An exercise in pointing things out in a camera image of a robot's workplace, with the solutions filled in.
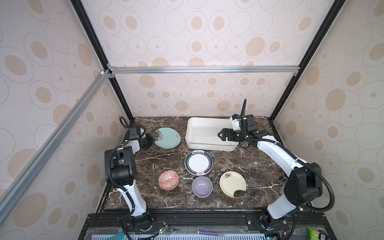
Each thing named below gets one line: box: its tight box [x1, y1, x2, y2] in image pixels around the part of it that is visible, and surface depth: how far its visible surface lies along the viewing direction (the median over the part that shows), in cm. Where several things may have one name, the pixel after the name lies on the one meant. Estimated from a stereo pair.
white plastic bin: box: [185, 117, 240, 151], surface depth 108 cm
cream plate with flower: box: [219, 170, 247, 199], surface depth 85 cm
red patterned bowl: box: [158, 170, 180, 191], surface depth 88 cm
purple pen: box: [197, 230, 226, 236], surface depth 72 cm
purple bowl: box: [191, 176, 213, 198], surface depth 85 cm
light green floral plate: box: [153, 127, 182, 150], surface depth 107 cm
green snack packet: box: [307, 227, 321, 240], surface depth 71 cm
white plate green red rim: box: [184, 149, 214, 176], surface depth 96 cm
